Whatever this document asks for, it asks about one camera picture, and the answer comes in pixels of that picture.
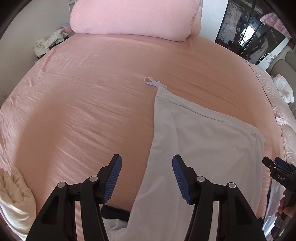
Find cream folded garment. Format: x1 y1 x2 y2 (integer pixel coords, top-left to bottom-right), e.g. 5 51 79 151
0 166 37 234

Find white shirt with navy hem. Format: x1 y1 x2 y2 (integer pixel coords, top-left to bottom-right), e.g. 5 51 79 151
102 76 265 241

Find glass-door cabinet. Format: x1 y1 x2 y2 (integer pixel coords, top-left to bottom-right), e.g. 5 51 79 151
215 0 292 65

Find white crumpled cloth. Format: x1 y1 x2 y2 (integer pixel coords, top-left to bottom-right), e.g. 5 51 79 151
32 29 68 57

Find white plush toy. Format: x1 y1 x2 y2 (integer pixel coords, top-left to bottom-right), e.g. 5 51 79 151
273 74 295 103

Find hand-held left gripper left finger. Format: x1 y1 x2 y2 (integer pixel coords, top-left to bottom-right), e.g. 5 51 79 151
26 154 122 241

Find white jacket with navy collar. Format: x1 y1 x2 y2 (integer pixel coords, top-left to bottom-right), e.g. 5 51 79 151
262 181 285 237

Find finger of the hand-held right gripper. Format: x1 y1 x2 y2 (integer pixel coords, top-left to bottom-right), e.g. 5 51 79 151
262 156 277 171
275 157 290 171

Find bed with pink sheet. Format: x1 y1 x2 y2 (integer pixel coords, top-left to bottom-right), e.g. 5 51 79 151
0 32 289 241

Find white charger cables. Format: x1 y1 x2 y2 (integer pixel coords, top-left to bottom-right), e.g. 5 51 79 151
258 53 279 70

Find pink rolled duvet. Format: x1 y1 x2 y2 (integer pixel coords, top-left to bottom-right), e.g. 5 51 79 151
69 0 204 42

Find person's right hand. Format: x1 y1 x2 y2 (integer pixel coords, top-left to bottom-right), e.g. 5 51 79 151
276 191 296 218

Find grey padded headboard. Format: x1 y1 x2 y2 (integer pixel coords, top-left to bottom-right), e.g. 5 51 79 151
269 45 296 112

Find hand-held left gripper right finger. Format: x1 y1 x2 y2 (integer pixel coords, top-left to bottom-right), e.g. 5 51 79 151
172 154 263 241

